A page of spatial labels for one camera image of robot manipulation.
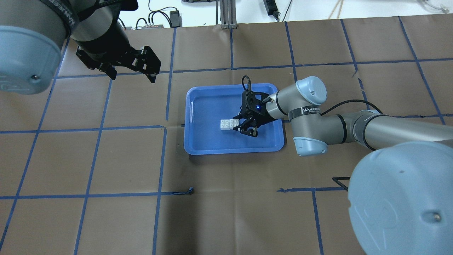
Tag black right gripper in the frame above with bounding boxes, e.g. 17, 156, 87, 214
233, 89, 273, 137

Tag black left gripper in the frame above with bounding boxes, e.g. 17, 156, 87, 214
75, 25, 161, 84

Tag white block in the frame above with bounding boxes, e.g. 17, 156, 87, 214
220, 119, 231, 130
229, 119, 240, 130

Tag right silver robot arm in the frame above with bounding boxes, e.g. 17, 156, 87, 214
234, 75, 453, 255

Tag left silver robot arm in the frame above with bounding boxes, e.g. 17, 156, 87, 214
0, 0, 161, 94

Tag blue plastic tray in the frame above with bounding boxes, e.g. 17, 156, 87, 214
183, 84, 285, 155

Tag black power adapter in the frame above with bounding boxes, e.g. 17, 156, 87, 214
263, 0, 279, 17

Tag wooden chopsticks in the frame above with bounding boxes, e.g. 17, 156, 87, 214
327, 0, 344, 19

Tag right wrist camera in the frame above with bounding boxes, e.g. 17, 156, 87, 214
240, 89, 267, 118

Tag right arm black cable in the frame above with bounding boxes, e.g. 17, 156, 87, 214
320, 99, 384, 192

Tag aluminium frame post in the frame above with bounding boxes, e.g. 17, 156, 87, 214
216, 0, 238, 29

